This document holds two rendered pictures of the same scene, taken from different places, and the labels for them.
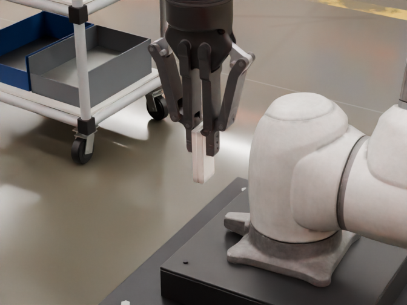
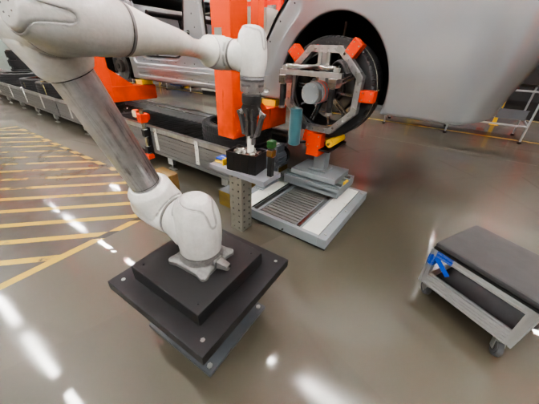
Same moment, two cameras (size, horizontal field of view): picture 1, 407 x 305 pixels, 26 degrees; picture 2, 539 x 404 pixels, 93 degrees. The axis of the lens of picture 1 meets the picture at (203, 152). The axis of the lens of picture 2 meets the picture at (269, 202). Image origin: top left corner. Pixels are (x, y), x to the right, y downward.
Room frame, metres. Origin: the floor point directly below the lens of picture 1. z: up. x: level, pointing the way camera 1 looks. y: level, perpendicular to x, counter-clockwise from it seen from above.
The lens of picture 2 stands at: (1.97, 0.11, 1.06)
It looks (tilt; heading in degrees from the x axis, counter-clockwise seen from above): 30 degrees down; 181
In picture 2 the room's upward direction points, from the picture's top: 2 degrees clockwise
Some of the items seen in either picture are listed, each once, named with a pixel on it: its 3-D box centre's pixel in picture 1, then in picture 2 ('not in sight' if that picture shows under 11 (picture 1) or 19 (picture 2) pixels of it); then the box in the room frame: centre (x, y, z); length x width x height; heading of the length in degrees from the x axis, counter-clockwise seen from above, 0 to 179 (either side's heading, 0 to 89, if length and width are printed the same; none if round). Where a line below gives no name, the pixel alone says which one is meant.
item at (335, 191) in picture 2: not in sight; (318, 178); (-0.08, 0.50, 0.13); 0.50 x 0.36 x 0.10; 57
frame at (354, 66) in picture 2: not in sight; (322, 90); (0.06, 0.40, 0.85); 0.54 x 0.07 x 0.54; 57
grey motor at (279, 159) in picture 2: not in sight; (274, 164); (-0.05, 0.10, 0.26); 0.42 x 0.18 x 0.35; 147
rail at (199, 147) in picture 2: not in sight; (147, 134); (-0.65, -1.25, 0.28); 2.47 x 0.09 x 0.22; 57
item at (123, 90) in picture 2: not in sight; (131, 83); (-1.27, -1.64, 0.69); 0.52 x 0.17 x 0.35; 147
